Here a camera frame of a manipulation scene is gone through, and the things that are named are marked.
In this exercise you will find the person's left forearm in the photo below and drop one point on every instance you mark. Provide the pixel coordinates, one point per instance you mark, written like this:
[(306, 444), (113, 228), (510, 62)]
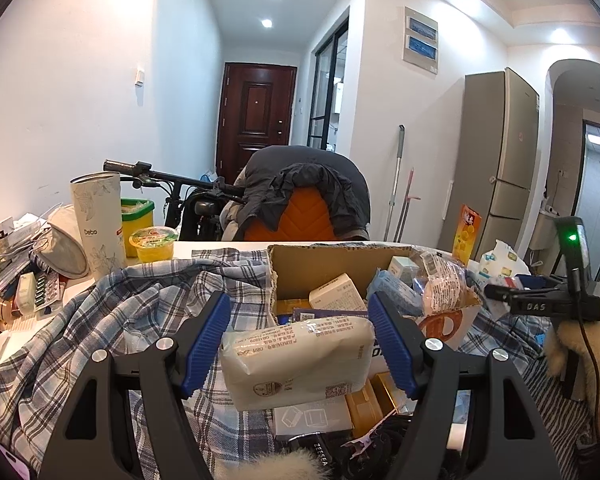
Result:
[(270, 467)]

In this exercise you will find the blue plaid cloth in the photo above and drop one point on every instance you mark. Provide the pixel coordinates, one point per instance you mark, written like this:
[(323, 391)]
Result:
[(105, 320)]

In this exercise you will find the green pill blister pack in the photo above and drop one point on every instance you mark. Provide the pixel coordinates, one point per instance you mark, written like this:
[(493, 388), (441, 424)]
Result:
[(47, 290)]

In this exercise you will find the beige refrigerator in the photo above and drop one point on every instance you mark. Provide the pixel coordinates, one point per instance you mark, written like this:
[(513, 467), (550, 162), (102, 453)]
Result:
[(500, 150)]

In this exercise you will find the dark purple box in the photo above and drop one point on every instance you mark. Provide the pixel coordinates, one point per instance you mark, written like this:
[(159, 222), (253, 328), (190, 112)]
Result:
[(330, 314)]

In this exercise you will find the white wet wipes pack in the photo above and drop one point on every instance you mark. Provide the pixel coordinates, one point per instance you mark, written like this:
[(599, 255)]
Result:
[(502, 262)]

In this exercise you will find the orange chair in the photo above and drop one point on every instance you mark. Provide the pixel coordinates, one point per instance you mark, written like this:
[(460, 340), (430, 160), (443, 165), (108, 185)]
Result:
[(300, 215)]

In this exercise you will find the white soft packet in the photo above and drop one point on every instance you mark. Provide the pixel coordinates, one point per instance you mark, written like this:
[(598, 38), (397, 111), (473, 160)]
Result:
[(295, 360)]

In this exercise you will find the black framed glass door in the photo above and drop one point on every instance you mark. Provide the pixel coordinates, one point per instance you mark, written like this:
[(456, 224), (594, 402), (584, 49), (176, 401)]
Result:
[(325, 90)]

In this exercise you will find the orange snack box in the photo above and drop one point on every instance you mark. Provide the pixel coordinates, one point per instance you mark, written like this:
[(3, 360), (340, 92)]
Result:
[(466, 235)]

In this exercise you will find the white tumbler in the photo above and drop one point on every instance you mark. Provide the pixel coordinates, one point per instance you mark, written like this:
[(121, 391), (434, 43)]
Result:
[(97, 225)]

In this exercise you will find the small yellow box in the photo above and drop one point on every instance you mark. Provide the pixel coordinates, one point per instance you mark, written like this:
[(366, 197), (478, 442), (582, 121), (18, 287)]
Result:
[(362, 410)]

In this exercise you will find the gold box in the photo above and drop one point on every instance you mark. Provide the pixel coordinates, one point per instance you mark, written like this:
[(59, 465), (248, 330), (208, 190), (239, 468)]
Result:
[(390, 390)]

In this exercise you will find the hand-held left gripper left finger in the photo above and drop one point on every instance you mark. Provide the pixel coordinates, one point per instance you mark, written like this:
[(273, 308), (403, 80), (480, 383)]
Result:
[(205, 345)]

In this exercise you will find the chair with dark jacket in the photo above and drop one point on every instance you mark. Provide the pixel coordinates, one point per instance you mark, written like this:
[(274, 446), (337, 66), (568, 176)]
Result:
[(305, 160)]

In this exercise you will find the black bicycle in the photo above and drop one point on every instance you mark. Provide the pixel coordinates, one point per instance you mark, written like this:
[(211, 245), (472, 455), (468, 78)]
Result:
[(180, 177)]

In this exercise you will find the yellow jelly cup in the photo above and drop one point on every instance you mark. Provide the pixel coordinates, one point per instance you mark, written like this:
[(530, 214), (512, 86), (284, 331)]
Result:
[(152, 250)]

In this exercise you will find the grey wall electrical panel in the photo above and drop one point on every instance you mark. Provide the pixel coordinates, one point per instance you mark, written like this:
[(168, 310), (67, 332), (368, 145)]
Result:
[(420, 40)]

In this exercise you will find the person's right forearm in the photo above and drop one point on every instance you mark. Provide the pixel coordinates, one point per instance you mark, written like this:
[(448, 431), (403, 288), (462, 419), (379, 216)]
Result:
[(575, 340)]

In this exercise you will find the round ceiling light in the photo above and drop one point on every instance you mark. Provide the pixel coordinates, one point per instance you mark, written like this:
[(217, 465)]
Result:
[(266, 22)]

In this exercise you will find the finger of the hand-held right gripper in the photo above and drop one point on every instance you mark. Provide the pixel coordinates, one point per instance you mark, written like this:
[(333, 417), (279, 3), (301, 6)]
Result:
[(502, 293)]

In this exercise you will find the tall white teal box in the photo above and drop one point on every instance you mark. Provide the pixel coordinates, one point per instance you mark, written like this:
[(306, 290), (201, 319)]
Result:
[(400, 267)]

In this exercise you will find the glossy black box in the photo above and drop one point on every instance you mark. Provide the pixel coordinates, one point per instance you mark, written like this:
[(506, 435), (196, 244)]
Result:
[(320, 444)]

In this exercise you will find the brown door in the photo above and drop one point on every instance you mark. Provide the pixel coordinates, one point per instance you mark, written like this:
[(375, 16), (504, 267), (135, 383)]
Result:
[(255, 110)]

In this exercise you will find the cardboard box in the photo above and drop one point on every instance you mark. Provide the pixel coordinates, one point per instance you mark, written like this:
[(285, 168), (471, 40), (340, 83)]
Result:
[(320, 265)]

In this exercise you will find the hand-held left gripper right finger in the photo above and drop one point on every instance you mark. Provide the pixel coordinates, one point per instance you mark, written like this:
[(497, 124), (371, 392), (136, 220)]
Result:
[(392, 345)]

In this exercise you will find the green and yellow container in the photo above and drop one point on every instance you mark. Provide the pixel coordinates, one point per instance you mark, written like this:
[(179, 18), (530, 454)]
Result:
[(140, 212)]

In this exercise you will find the white wall bar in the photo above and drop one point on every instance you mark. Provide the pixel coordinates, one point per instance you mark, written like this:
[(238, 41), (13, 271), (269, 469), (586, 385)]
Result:
[(449, 200)]

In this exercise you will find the blue textured packet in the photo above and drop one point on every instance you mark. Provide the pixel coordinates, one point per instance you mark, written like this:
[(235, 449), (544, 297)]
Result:
[(405, 297)]

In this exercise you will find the white box with cube print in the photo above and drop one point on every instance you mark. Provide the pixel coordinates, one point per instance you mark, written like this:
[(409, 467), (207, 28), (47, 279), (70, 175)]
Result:
[(310, 417)]

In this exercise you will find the grey mesh pouch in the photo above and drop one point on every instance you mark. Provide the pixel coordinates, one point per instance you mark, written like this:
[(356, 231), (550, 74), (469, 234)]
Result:
[(65, 245)]

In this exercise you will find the clear plastic bag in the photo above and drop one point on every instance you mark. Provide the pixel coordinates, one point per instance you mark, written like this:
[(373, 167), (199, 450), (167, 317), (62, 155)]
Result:
[(442, 280)]

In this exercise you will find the white box with grey print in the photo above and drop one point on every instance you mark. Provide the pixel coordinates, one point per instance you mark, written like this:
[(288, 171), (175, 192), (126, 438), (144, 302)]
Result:
[(337, 290)]

